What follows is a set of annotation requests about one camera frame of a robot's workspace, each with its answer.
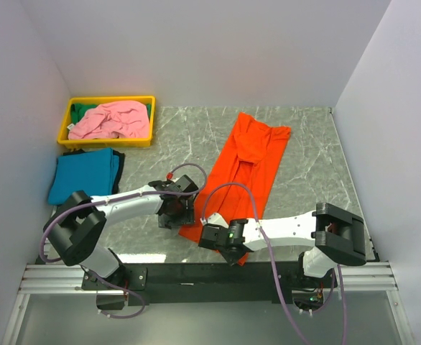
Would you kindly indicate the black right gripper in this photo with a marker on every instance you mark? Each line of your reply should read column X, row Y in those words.
column 230, row 259

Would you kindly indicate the folded blue t-shirt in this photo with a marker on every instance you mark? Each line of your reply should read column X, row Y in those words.
column 83, row 172

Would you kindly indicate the pink t-shirt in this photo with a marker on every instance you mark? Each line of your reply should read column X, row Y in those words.
column 108, row 131

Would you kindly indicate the orange t-shirt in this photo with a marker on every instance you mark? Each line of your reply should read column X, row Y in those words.
column 241, row 180

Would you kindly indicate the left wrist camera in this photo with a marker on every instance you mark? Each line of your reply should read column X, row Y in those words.
column 183, row 184

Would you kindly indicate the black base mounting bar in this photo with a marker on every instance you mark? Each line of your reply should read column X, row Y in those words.
column 212, row 282

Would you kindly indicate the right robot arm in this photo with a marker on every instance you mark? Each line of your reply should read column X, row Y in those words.
column 332, row 236

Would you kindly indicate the green t-shirt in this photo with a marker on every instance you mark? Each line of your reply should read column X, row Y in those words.
column 118, row 112

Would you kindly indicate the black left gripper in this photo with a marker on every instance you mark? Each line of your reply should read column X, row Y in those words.
column 186, row 218

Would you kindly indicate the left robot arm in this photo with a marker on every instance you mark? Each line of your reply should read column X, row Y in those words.
column 76, row 227

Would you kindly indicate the yellow plastic bin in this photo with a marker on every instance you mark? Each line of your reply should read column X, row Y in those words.
column 62, row 137

